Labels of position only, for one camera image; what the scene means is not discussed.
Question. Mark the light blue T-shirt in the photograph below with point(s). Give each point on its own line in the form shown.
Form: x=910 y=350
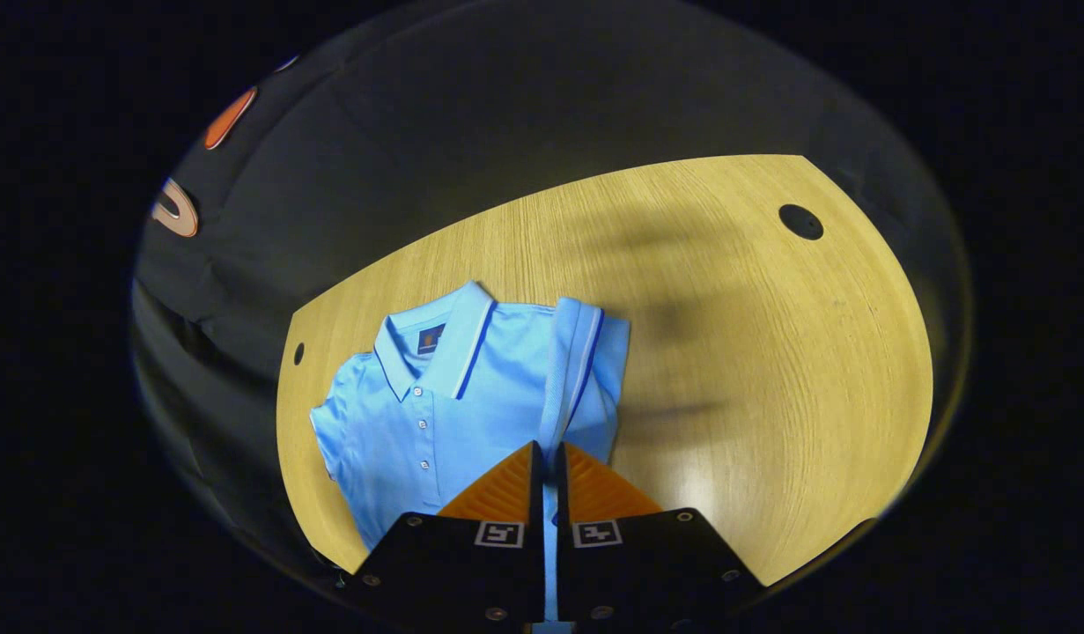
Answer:
x=480 y=414

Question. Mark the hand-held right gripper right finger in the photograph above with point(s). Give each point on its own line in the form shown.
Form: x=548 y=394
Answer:
x=561 y=502

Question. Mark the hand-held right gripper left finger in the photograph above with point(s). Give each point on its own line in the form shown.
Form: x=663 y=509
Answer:
x=537 y=502

